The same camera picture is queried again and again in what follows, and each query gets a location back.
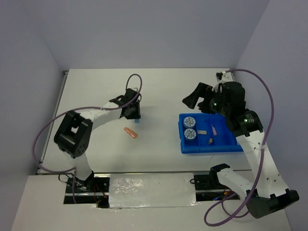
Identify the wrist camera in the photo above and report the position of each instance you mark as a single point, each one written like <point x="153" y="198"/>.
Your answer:
<point x="222" y="77"/>
<point x="117" y="100"/>

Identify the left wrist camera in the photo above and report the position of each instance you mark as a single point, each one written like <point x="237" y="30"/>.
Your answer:
<point x="117" y="100"/>

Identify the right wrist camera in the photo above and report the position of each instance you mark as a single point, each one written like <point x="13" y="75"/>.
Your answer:
<point x="222" y="77"/>

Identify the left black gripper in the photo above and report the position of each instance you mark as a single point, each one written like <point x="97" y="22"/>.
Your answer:
<point x="137" y="114"/>

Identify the grey speckled eraser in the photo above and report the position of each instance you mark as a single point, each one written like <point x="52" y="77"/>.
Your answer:
<point x="202" y="132"/>

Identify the pink transparent case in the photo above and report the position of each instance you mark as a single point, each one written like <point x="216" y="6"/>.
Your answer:
<point x="214" y="131"/>

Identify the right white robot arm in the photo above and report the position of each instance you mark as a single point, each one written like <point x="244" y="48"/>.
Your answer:
<point x="268" y="193"/>

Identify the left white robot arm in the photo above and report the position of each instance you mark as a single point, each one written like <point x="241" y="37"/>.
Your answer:
<point x="74" y="132"/>

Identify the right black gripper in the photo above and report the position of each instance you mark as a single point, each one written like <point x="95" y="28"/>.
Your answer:
<point x="202" y="90"/>

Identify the orange transparent case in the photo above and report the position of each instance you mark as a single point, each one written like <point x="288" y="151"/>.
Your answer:
<point x="131" y="132"/>

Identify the blue slime jar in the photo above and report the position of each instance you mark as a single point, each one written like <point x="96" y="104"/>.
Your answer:
<point x="190" y="135"/>
<point x="189" y="122"/>

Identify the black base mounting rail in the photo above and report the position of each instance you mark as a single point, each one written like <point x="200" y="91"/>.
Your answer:
<point x="98" y="195"/>

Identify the blue plastic divided bin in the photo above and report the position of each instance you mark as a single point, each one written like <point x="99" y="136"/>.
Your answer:
<point x="224" y="142"/>

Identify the silver foil sheet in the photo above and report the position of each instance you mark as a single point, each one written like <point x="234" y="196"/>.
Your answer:
<point x="151" y="190"/>

